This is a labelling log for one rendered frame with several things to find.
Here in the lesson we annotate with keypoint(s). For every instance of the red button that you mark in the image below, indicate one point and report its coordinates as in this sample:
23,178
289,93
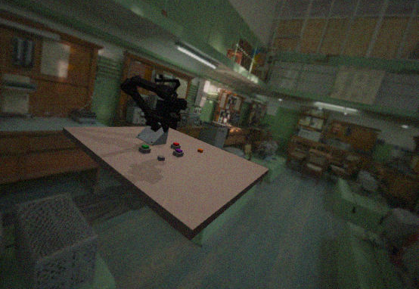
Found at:
175,146

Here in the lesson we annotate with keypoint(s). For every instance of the green button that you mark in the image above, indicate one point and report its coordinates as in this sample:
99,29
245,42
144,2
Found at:
144,149

